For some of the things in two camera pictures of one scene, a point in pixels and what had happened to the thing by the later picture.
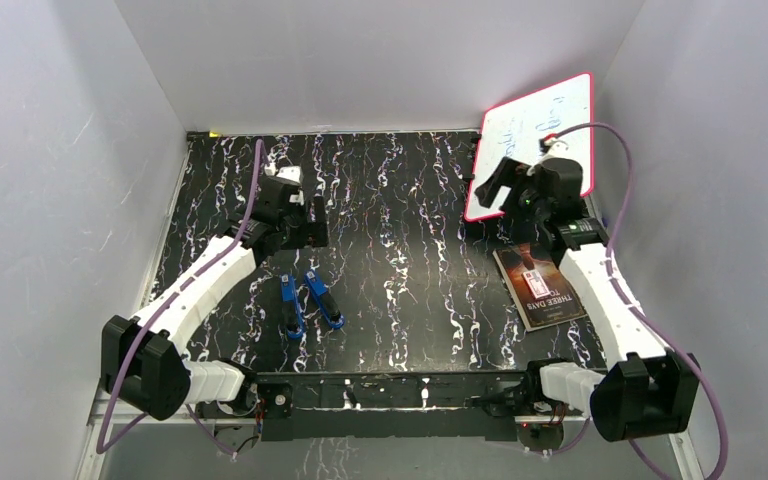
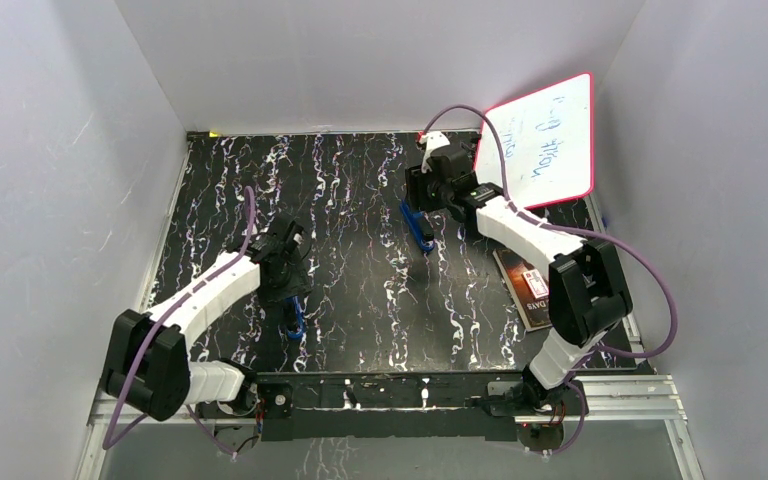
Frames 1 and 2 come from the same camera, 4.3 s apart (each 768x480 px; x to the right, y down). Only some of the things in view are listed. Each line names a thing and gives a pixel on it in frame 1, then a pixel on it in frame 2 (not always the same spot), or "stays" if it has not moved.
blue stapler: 325,299 → 419,226
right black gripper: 508,174 → 415,182
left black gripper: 314,232 → 297,285
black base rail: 405,406 stays
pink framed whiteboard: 514,130 stays
